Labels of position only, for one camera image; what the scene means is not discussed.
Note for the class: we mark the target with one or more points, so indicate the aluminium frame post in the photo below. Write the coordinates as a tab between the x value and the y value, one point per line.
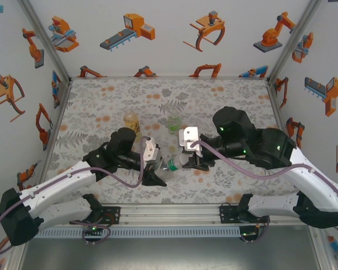
292	42
46	42

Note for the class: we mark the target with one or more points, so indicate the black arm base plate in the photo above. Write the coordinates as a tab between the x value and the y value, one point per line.
114	215
225	215

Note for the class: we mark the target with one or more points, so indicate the grey floral tablecloth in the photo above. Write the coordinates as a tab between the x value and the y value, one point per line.
186	90

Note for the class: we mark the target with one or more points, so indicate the controller board with green light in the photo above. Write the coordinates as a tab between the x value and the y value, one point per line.
249	234
93	230

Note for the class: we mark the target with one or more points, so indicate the clear bottle with green band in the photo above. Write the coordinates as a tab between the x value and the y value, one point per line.
173	166

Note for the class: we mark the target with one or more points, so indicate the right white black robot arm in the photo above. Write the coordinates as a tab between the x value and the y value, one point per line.
315	182

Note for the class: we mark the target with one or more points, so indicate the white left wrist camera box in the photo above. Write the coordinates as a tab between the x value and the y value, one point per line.
150	149

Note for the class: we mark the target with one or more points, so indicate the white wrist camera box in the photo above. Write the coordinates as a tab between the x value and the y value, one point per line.
190	137
150	149

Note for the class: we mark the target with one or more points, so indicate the yellow tea plastic bottle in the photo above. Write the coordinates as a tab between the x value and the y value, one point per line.
133	121

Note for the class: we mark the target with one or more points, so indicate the small clear green-tinted bottle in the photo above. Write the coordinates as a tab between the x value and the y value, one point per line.
174	123

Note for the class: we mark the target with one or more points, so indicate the white bottle cap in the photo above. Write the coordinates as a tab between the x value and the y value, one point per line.
183	159

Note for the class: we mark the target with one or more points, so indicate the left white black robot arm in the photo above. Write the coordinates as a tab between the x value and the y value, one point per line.
59	187

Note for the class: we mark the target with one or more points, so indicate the aluminium frame leg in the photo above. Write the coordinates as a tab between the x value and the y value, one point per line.
15	260
324	250

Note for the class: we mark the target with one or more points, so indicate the aluminium side rail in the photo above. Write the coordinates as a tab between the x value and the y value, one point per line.
279	112
52	140

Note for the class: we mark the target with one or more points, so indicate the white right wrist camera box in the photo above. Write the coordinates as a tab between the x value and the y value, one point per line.
190	137

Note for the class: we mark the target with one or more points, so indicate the aluminium frame rail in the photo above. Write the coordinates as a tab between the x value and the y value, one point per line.
169	215

